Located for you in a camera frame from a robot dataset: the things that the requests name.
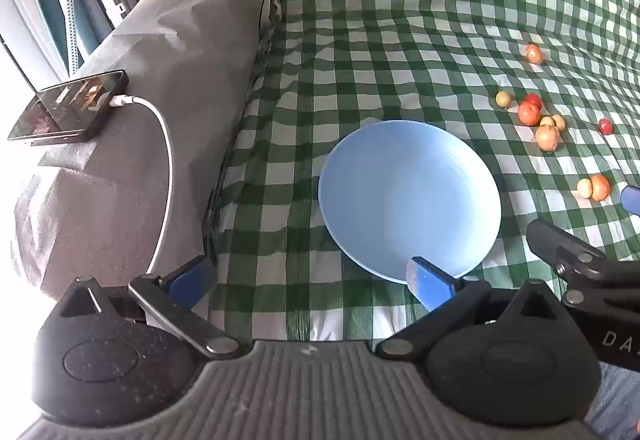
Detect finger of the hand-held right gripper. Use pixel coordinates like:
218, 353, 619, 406
526, 218, 609, 282
620, 185, 640, 216

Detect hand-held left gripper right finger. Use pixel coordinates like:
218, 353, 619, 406
375, 256, 572, 361

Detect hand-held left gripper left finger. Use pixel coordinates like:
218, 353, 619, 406
57, 255, 242, 361

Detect light blue plate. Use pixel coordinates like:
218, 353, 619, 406
318, 120, 502, 285

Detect person's blue trouser leg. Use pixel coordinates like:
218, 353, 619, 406
582, 361, 640, 440

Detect grey fabric cushion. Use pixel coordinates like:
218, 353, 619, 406
10, 0, 281, 303

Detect black smartphone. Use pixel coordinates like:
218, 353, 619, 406
7, 69, 130, 144

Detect green white checked cloth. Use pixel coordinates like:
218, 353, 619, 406
200, 0, 640, 343

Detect white charging cable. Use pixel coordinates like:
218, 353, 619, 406
111, 94, 174, 277

